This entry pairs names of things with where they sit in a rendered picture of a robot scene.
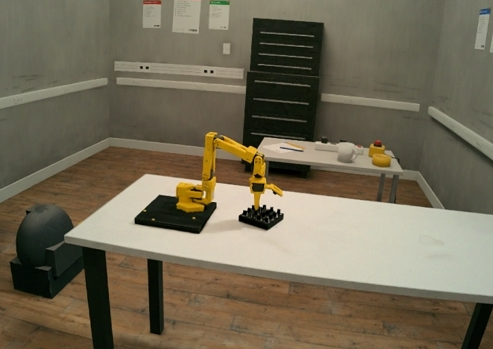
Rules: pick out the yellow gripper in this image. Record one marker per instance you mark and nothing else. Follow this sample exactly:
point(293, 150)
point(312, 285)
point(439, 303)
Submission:
point(258, 187)

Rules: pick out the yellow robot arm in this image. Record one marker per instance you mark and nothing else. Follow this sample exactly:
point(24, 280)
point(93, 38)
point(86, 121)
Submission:
point(187, 192)

